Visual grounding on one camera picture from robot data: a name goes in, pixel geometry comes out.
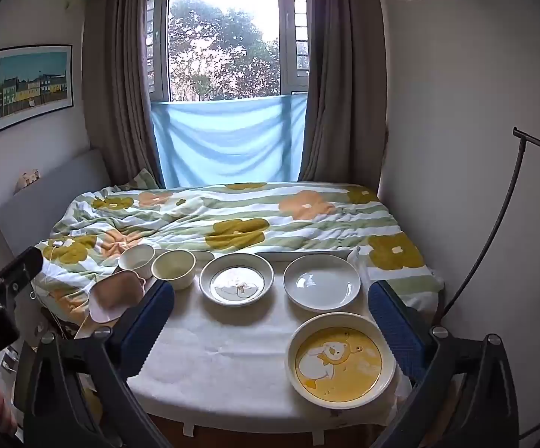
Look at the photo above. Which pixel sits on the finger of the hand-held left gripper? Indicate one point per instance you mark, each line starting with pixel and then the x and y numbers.
pixel 18 268

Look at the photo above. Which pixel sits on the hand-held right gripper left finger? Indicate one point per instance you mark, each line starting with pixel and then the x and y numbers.
pixel 151 322

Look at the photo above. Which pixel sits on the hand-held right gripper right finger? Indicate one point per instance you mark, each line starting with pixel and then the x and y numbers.
pixel 393 326

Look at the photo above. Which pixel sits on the pink bowl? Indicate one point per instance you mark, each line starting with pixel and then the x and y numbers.
pixel 111 295

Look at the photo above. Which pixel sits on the yellow animal print plate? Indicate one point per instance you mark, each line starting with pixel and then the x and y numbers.
pixel 340 359

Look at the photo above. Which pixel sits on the plain white plate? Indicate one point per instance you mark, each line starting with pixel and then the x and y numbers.
pixel 321 282

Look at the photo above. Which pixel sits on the grey rimmed duck print plate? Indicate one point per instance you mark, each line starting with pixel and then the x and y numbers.
pixel 237 282

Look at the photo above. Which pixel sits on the person's left hand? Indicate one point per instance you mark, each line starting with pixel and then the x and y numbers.
pixel 0 403

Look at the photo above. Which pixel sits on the cream ceramic bowl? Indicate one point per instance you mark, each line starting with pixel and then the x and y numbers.
pixel 137 257
pixel 174 267

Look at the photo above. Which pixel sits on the grey headboard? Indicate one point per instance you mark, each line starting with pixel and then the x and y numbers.
pixel 50 196

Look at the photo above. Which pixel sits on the white patterned tablecloth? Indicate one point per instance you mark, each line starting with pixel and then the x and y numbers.
pixel 228 350

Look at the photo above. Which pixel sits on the small cream printed object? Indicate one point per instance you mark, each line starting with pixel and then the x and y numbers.
pixel 29 180

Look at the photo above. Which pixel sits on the green striped pillow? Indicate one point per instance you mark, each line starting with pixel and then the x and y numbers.
pixel 141 178

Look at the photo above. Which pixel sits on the floral striped blanket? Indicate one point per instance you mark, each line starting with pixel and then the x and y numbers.
pixel 251 210

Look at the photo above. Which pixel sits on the framed houses picture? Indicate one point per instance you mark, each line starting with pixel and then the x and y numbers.
pixel 32 84

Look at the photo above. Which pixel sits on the brown curtain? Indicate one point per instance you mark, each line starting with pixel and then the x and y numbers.
pixel 340 102
pixel 116 102

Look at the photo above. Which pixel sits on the light blue cloth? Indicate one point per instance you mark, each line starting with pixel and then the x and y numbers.
pixel 228 140

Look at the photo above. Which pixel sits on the window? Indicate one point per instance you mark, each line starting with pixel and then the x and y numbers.
pixel 223 32

